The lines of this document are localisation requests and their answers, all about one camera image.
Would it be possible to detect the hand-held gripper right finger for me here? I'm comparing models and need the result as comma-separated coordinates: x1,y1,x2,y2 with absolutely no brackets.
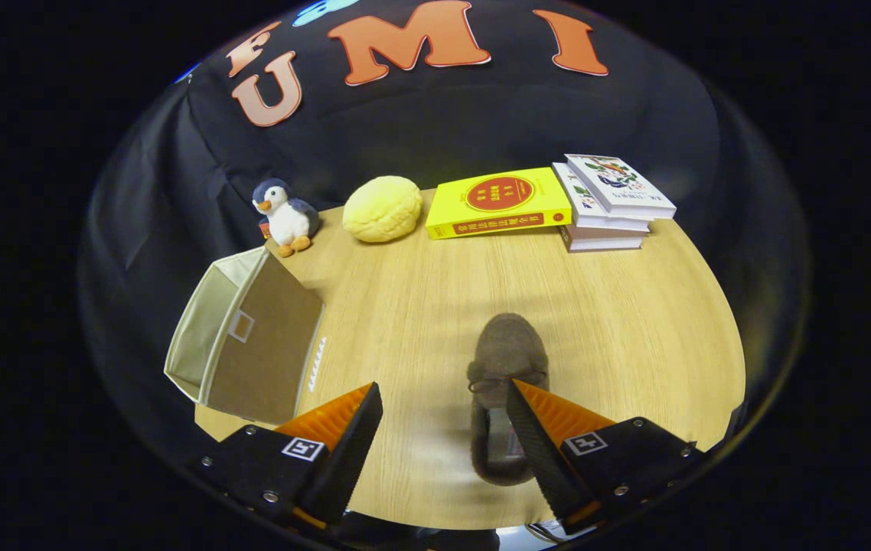
507,377,708,535

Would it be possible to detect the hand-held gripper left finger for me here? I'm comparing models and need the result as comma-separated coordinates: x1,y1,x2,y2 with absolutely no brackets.
187,381,384,533

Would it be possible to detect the brown fuzzy slipper shoe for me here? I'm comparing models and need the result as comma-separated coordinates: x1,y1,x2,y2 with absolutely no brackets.
467,312,551,487

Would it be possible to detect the beige fabric storage box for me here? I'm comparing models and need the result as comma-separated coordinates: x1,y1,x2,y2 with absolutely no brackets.
165,246,326,426

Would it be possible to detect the small white beaded strip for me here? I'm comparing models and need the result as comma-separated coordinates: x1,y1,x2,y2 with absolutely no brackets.
307,337,328,393

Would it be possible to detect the brown-spined paperback book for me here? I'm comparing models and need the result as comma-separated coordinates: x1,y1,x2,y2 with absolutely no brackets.
560,224,647,253

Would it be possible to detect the white paperback book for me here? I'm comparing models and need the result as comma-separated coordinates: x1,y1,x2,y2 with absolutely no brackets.
552,161,652,232

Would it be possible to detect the penguin plush toy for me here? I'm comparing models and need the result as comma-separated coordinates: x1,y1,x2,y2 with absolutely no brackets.
252,178,321,258

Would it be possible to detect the yellow bread-shaped plush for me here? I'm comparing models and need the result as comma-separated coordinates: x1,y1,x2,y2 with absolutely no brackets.
342,175,423,243

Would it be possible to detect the yellow book with red circle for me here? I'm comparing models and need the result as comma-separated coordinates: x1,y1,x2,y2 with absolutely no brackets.
426,167,573,240

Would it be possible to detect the white book with floral cover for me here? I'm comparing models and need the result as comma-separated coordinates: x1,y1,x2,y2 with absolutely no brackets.
564,154,677,220

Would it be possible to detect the black backdrop cloth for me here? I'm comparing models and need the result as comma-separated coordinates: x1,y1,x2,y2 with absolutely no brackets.
80,0,811,475

